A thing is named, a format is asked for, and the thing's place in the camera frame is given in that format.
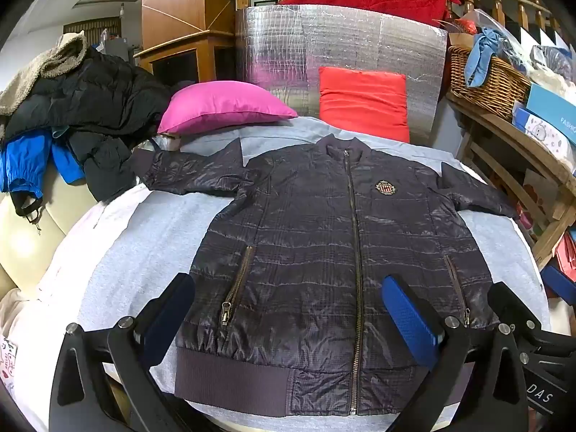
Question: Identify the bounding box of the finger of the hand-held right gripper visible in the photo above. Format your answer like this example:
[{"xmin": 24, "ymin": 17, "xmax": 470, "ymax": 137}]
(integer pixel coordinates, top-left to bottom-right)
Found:
[{"xmin": 488, "ymin": 281, "xmax": 541, "ymax": 336}]

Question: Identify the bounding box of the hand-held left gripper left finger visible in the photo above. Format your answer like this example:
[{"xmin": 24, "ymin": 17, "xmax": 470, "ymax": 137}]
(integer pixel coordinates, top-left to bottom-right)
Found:
[{"xmin": 49, "ymin": 272, "xmax": 196, "ymax": 432}]

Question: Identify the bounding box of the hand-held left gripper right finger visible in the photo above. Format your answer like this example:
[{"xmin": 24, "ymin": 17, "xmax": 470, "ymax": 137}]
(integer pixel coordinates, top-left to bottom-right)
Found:
[{"xmin": 382, "ymin": 276, "xmax": 529, "ymax": 432}]

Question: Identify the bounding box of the dark quilted zip jacket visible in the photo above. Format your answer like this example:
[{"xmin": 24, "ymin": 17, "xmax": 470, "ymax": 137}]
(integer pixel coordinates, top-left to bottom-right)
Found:
[{"xmin": 130, "ymin": 134, "xmax": 518, "ymax": 417}]

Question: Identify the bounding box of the grey bed sheet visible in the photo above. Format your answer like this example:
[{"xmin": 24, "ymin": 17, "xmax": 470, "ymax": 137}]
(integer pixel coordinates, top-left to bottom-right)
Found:
[{"xmin": 38, "ymin": 116, "xmax": 552, "ymax": 428}]

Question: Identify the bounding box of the cream sofa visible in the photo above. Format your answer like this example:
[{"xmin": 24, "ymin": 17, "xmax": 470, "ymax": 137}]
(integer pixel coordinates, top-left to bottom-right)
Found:
[{"xmin": 0, "ymin": 184, "xmax": 109, "ymax": 432}]

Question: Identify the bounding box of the printed cloth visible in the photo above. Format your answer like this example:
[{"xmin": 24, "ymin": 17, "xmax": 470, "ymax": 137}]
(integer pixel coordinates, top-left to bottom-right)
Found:
[{"xmin": 0, "ymin": 333, "xmax": 19, "ymax": 397}]

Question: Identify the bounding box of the printed white box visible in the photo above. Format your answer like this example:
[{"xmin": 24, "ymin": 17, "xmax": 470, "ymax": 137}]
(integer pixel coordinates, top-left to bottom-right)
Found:
[{"xmin": 513, "ymin": 103, "xmax": 576, "ymax": 163}]

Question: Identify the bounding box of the wooden shelf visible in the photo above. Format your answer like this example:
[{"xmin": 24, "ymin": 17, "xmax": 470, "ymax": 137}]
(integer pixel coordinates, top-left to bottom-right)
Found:
[{"xmin": 445, "ymin": 94, "xmax": 576, "ymax": 271}]

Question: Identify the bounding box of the blue cardboard box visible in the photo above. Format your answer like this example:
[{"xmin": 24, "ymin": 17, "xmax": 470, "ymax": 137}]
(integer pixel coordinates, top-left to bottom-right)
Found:
[{"xmin": 524, "ymin": 82, "xmax": 576, "ymax": 145}]

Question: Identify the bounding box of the blue jacket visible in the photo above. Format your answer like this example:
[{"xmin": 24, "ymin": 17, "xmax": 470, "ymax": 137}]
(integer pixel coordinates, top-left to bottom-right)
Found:
[{"xmin": 0, "ymin": 128, "xmax": 86, "ymax": 194}]

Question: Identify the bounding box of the pink pillow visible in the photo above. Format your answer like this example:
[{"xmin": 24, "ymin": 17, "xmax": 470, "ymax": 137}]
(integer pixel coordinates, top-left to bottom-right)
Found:
[{"xmin": 157, "ymin": 82, "xmax": 298, "ymax": 135}]

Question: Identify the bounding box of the red pillow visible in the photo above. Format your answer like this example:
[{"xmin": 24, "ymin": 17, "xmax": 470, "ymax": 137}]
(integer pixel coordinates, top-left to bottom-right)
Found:
[{"xmin": 318, "ymin": 67, "xmax": 411, "ymax": 144}]

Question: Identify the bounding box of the wicker basket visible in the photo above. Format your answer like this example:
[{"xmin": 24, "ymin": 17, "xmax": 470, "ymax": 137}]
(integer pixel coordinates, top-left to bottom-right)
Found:
[{"xmin": 447, "ymin": 45, "xmax": 532, "ymax": 109}]

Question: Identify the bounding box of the black puffer jacket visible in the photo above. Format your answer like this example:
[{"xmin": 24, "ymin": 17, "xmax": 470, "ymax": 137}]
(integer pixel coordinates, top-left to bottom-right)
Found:
[{"xmin": 2, "ymin": 47, "xmax": 172, "ymax": 203}]

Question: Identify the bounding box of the blue cloth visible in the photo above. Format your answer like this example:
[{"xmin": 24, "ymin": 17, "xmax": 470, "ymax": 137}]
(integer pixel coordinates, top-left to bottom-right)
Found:
[{"xmin": 464, "ymin": 27, "xmax": 514, "ymax": 88}]

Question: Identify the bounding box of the beige fleece garment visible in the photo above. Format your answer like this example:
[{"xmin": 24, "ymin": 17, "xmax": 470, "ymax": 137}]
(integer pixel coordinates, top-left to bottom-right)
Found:
[{"xmin": 0, "ymin": 32, "xmax": 88, "ymax": 118}]

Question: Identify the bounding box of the silver foil mat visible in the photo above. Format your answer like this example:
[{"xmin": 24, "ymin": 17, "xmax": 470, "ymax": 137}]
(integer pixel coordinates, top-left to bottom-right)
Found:
[{"xmin": 235, "ymin": 4, "xmax": 448, "ymax": 145}]

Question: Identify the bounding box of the wooden cabinet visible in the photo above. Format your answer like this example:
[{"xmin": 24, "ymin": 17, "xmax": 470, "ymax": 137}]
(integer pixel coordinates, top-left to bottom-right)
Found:
[{"xmin": 134, "ymin": 0, "xmax": 237, "ymax": 86}]

